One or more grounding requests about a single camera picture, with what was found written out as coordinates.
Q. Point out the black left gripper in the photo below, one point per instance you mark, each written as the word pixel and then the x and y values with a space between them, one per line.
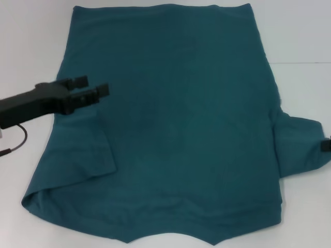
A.
pixel 38 102

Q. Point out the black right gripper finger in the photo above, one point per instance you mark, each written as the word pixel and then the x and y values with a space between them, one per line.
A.
pixel 326 145

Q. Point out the teal blue t-shirt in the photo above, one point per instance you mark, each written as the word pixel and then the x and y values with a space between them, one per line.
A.
pixel 181 116

